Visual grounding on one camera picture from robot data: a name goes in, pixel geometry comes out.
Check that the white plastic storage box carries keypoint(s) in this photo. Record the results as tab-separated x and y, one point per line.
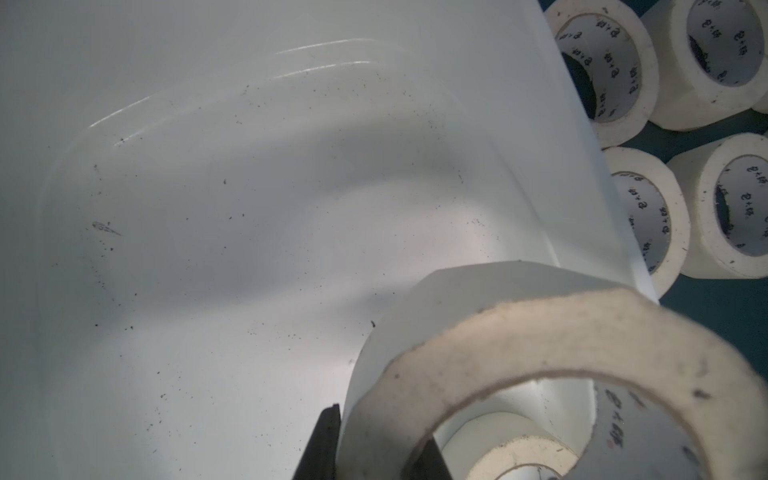
207	207

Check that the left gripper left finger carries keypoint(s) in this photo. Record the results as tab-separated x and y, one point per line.
318	461

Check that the masking tape roll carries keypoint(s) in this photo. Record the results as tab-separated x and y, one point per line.
634	389
503	445
655	207
712	59
724	184
610	58

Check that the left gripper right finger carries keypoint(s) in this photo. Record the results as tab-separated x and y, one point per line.
430	464

